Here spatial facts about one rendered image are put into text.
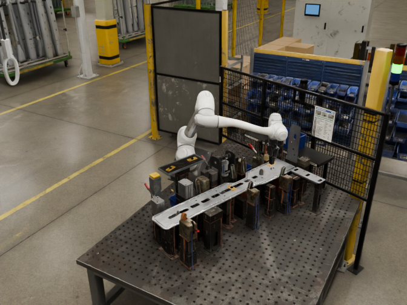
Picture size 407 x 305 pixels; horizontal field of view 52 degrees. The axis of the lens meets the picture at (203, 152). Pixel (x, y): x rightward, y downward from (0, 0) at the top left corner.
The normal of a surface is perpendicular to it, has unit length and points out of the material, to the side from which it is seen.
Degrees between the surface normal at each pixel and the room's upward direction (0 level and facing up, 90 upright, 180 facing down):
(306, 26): 90
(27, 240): 0
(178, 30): 89
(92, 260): 0
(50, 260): 0
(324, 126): 90
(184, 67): 92
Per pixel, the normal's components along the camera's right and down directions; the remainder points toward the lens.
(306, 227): 0.00, -0.90
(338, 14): -0.50, 0.39
